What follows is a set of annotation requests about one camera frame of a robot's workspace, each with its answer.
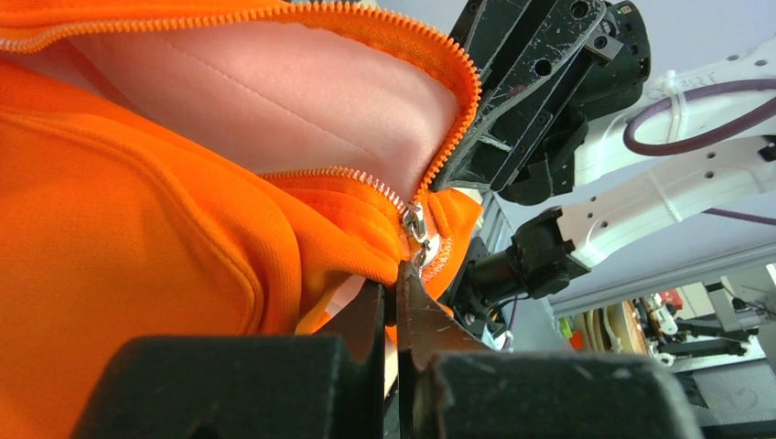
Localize aluminium frame rail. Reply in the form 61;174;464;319
479;193;776;439

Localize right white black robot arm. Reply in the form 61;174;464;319
432;1;775;333

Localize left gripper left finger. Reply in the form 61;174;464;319
73;282;385;438

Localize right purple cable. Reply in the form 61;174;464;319
622;79;776;229

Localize orange zip-up jacket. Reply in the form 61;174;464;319
1;1;481;438

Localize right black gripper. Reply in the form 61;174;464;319
431;1;651;206

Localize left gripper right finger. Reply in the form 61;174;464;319
395;262;702;438

